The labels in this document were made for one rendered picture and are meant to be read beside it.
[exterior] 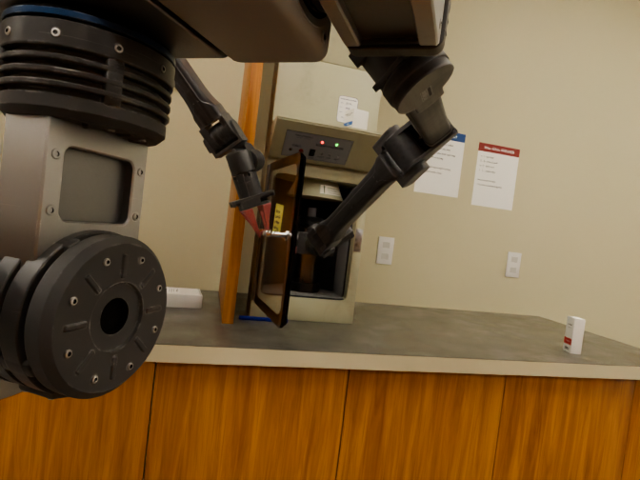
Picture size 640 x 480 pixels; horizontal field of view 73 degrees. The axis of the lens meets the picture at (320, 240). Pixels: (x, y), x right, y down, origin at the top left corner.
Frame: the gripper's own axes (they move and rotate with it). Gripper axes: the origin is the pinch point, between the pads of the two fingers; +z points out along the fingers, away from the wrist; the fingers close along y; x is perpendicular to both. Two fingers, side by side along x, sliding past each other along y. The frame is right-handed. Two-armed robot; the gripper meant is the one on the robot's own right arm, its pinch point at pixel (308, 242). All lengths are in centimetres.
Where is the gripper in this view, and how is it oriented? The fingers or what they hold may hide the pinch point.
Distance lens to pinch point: 140.8
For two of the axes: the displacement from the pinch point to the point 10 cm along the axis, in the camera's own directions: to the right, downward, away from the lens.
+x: -1.1, 9.9, 0.4
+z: -2.3, -0.7, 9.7
